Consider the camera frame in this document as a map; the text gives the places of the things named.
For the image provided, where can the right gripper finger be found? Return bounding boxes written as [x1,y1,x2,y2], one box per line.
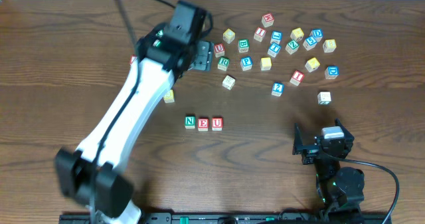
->
[292,123,303,155]
[335,118,355,146]

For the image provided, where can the green R block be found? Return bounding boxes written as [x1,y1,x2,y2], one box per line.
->
[217,56,230,71]

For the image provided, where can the green N block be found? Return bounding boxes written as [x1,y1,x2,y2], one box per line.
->
[185,116,196,129]

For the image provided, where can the red u block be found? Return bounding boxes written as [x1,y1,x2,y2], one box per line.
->
[213,43,225,58]
[212,117,223,131]

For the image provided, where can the red E block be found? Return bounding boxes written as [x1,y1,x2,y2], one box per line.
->
[197,118,209,132]

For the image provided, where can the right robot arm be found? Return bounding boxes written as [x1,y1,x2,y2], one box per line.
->
[292,119,365,221]

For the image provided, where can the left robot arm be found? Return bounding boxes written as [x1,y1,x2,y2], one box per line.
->
[54,1,213,223]

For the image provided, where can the plain L block green 7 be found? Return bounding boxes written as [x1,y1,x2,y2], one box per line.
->
[317,92,331,105]

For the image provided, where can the yellow block top centre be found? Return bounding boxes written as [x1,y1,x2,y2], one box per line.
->
[223,29,236,44]

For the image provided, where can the red A block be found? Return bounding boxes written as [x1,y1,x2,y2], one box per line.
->
[129,55,137,65]

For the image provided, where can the blue 2 block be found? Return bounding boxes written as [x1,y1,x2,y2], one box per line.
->
[272,82,284,96]

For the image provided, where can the yellow block near left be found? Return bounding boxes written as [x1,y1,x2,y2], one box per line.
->
[163,90,175,103]

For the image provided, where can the red I block lower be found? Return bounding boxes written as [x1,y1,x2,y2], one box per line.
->
[290,70,305,86]

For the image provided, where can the red i block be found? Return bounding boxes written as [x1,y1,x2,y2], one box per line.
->
[254,27,266,42]
[290,70,305,86]

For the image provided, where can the green B block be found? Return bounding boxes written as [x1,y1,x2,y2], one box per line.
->
[238,39,250,53]

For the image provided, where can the plain K block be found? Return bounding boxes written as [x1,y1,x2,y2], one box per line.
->
[222,75,236,90]

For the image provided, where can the blue D block lower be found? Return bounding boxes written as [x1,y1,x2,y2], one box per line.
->
[325,66,339,79]

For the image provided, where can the blue d block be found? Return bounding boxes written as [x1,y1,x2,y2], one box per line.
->
[325,66,339,79]
[310,29,323,42]

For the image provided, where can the blue P block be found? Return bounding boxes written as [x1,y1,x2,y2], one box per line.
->
[240,56,253,71]

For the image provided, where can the yellow K block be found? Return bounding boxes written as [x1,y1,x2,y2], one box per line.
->
[305,57,320,72]

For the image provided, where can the red I block upper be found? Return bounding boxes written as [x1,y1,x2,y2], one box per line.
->
[254,27,266,42]

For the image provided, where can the yellow S block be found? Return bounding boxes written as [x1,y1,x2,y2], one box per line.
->
[260,57,272,71]

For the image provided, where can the red H block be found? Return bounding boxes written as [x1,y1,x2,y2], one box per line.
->
[262,13,275,28]

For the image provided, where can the yellow B block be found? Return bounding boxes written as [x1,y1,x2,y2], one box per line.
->
[323,39,337,53]

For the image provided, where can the green Z block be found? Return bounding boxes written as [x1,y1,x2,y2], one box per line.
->
[286,40,299,55]

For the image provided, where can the blue T block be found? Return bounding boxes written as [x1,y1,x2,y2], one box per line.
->
[268,43,282,57]

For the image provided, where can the blue L block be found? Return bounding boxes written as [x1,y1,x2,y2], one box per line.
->
[270,31,282,44]

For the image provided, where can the blue 5 block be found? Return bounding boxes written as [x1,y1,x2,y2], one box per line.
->
[303,36,317,51]

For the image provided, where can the blue D block upper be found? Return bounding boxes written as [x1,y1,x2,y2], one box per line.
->
[310,29,323,42]

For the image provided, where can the yellow block top right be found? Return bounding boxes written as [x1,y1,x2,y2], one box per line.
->
[290,27,304,42]

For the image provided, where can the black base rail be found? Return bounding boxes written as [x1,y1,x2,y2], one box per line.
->
[58,211,385,224]

